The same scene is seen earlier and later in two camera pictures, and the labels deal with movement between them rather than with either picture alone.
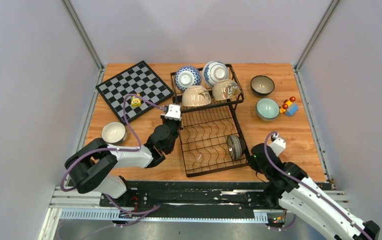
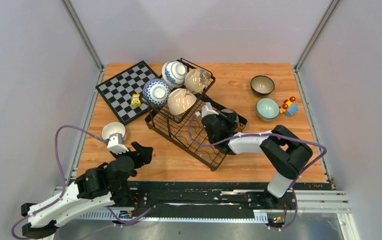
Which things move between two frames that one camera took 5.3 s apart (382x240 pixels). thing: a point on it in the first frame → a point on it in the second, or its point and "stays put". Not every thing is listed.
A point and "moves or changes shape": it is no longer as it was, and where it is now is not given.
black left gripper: (163, 119) → (141, 156)
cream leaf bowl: (196, 96) → (179, 100)
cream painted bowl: (225, 90) → (196, 80)
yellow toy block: (136, 102) stays put
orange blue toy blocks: (289, 108) stays put
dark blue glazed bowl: (262, 85) stays put
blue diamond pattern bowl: (187, 76) → (156, 92)
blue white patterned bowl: (236, 146) moves or changes shape
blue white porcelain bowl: (214, 71) → (174, 73)
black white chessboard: (138, 78) stays put
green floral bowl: (267, 109) stays put
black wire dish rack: (213, 139) moves or changes shape
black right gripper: (253, 162) → (229, 117)
